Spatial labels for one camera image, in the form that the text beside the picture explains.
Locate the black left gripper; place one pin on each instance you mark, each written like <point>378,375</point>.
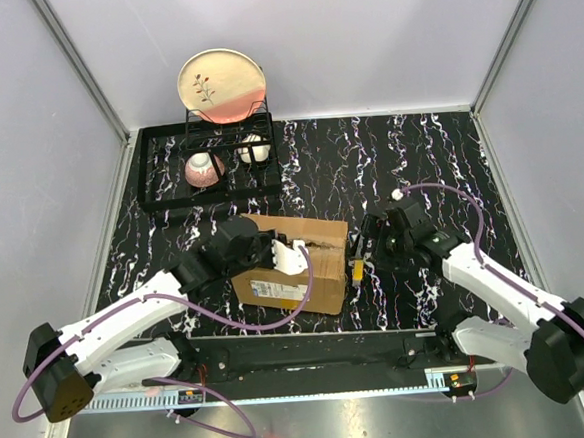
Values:
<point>266,239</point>

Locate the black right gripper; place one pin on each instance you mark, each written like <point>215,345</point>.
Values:
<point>376,227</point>

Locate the brown cardboard express box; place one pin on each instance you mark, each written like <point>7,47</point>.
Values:
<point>325,242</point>

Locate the yellow utility knife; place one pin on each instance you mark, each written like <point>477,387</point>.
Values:
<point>358,270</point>

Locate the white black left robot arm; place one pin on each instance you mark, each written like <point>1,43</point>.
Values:
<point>66,367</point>

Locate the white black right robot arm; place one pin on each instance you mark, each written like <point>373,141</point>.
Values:
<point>543,335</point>

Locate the pink patterned bowl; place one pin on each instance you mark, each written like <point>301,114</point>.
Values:
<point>203,170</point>

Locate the small white cup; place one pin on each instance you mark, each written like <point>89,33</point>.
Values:
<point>259,153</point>

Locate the beige pink floral plate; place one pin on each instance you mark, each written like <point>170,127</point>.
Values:
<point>222,86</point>

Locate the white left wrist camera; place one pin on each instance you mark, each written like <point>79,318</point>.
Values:
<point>289,260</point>

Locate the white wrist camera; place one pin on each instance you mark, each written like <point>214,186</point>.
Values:
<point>397,194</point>
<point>289,260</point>

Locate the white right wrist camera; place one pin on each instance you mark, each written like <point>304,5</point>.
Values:
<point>397,194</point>

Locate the black wire dish rack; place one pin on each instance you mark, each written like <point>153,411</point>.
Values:
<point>162,152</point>

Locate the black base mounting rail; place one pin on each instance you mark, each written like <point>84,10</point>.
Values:
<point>227,359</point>

